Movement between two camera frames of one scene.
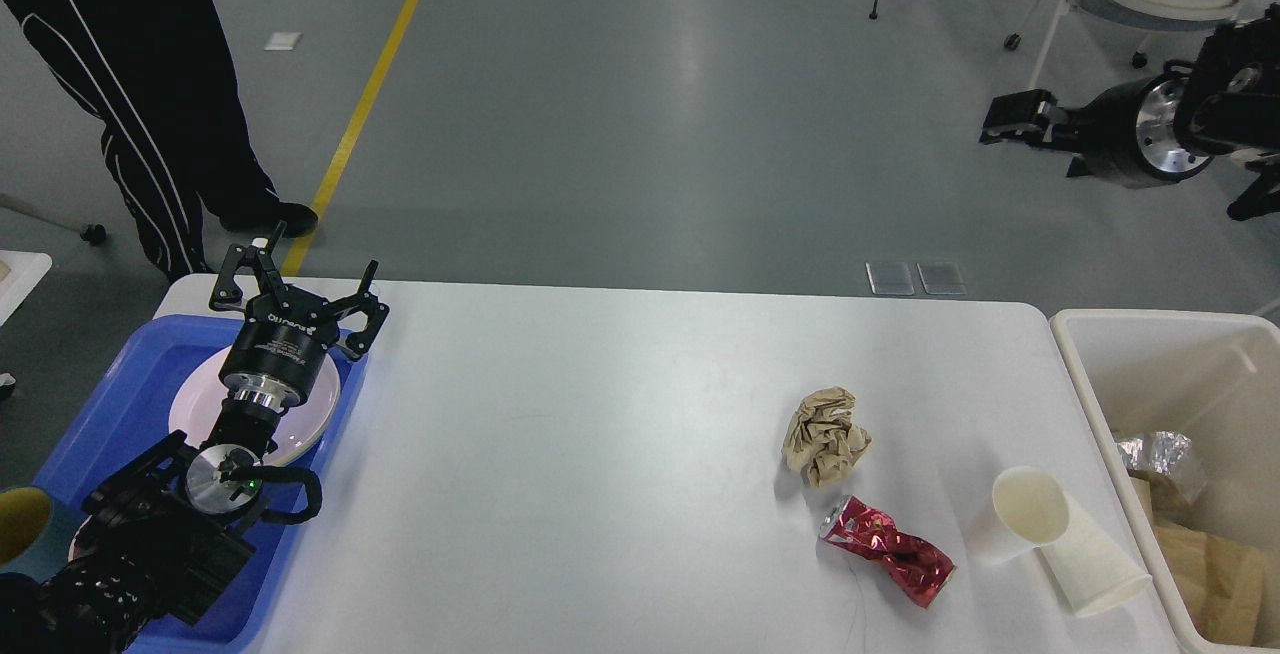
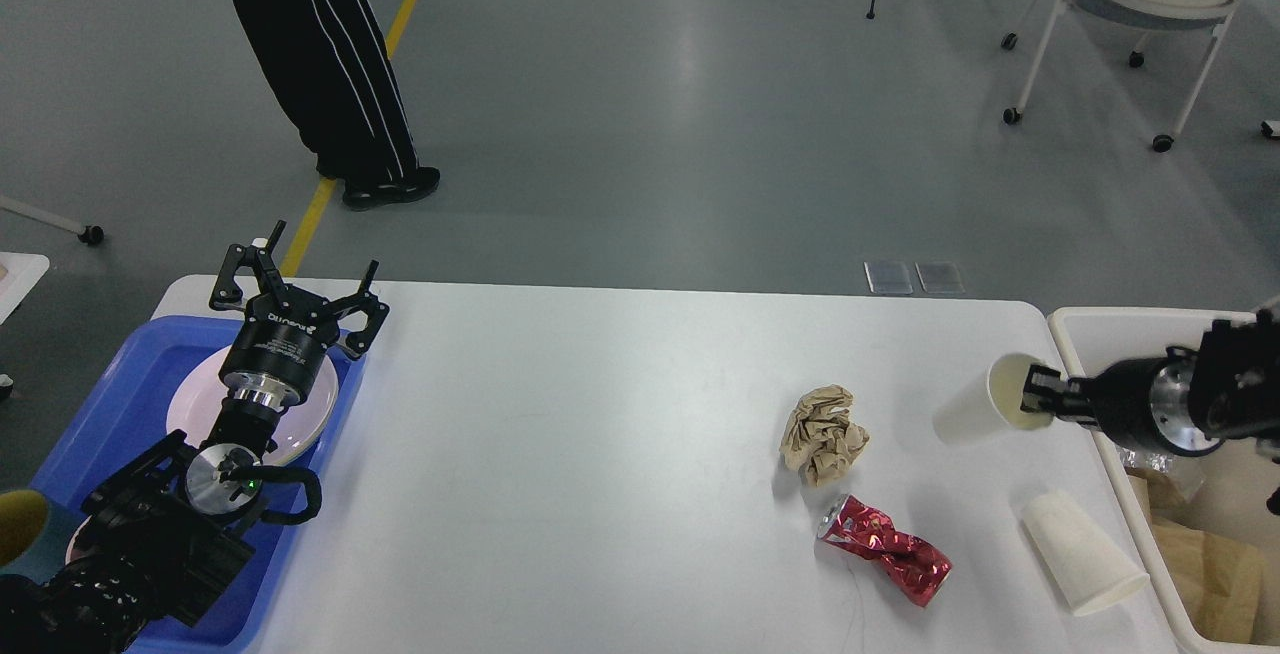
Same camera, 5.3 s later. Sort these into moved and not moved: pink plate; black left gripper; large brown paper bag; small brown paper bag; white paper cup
Moved: white paper cup
Not moved: black left gripper; large brown paper bag; pink plate; small brown paper bag
